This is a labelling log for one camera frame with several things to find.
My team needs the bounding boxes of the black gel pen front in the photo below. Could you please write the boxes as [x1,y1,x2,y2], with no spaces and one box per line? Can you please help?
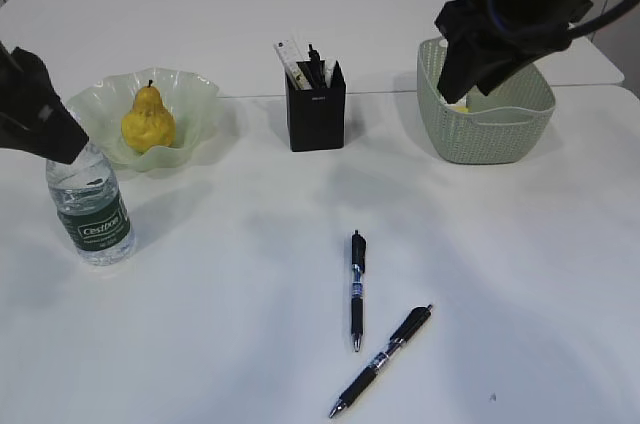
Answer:
[328,304,434,419]

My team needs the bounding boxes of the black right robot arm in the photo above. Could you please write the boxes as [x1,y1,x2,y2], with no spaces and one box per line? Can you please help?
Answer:
[435,0,619,103]

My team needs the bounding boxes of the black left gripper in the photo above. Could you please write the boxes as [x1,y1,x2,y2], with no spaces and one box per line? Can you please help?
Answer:
[1,44,89,164]

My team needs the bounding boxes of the green woven plastic basket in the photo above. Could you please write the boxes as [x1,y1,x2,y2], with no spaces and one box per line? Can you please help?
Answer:
[417,38,556,165]

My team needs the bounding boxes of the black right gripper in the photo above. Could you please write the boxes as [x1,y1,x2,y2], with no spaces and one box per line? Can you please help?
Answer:
[435,0,569,104]

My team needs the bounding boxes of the yellow pear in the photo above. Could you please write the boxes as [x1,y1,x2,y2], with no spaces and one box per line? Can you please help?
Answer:
[121,79,176,154]

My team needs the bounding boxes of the black square pen holder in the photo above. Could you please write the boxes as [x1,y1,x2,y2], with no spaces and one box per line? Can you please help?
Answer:
[285,62,346,152]

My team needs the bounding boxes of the black gel pen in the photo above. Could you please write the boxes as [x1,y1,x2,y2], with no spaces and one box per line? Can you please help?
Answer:
[308,43,327,88]
[328,304,434,419]
[350,230,366,352]

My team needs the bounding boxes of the clear water bottle green label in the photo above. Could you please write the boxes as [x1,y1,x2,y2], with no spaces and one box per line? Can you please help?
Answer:
[46,142,136,266]

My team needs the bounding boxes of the yellow utility knife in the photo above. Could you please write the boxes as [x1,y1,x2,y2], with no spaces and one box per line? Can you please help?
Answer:
[290,62,311,90]

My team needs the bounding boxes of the clear plastic ruler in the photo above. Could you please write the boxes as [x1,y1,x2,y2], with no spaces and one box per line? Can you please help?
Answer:
[273,39,303,79]

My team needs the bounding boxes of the frosted green wavy glass plate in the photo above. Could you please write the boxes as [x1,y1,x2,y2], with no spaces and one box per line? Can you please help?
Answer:
[66,67,222,172]

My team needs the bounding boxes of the yellow plastic packaging waste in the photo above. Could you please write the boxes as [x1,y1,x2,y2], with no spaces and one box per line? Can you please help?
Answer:
[440,96,469,113]

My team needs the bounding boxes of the teal utility knife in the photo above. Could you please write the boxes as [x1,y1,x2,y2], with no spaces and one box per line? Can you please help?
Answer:
[323,59,338,88]

